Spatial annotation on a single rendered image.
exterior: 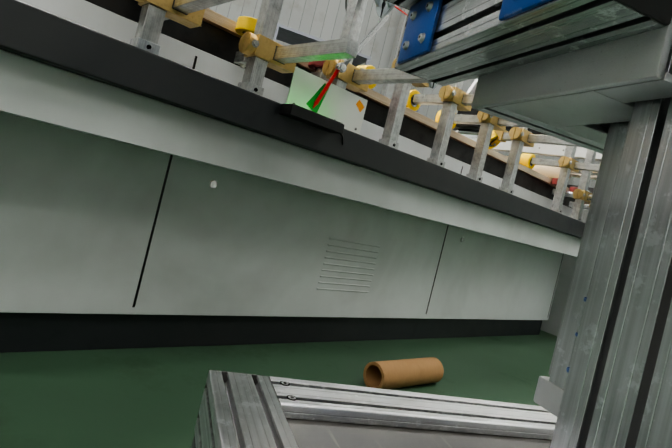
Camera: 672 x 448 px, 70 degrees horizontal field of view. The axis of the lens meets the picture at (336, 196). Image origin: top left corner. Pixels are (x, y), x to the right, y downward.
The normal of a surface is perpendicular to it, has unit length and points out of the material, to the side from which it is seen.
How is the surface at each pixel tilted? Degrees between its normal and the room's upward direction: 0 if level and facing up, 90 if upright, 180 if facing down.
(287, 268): 90
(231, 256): 90
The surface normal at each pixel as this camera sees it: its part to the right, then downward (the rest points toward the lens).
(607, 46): -0.92, -0.23
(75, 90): 0.65, 0.16
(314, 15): 0.32, 0.07
